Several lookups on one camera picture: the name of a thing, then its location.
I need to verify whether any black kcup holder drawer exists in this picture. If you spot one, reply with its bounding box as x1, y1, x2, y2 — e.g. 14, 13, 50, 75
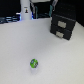
50, 11, 76, 40

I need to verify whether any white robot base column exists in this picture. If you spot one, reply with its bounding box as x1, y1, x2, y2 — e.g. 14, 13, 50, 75
20, 0, 32, 20

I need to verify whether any green white kcup pod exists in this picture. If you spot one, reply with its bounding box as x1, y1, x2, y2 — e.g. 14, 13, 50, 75
30, 59, 38, 68

